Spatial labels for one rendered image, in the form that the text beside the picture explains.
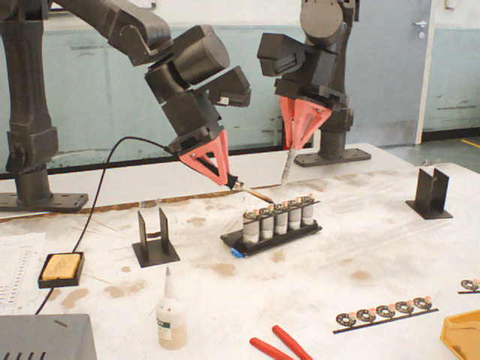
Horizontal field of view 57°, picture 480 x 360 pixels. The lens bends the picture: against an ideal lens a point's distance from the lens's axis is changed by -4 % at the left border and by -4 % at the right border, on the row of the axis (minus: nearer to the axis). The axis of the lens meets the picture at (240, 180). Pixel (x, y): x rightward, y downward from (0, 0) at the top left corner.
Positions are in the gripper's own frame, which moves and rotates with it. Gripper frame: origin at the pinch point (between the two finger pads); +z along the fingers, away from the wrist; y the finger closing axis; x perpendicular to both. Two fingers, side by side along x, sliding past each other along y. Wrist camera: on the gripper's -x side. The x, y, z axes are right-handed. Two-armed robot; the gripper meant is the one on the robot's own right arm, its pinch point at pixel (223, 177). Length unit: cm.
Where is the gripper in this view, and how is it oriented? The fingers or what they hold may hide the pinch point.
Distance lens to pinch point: 73.4
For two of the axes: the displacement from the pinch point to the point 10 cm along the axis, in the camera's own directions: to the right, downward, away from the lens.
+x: -8.6, 4.0, 3.2
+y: 1.8, -3.5, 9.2
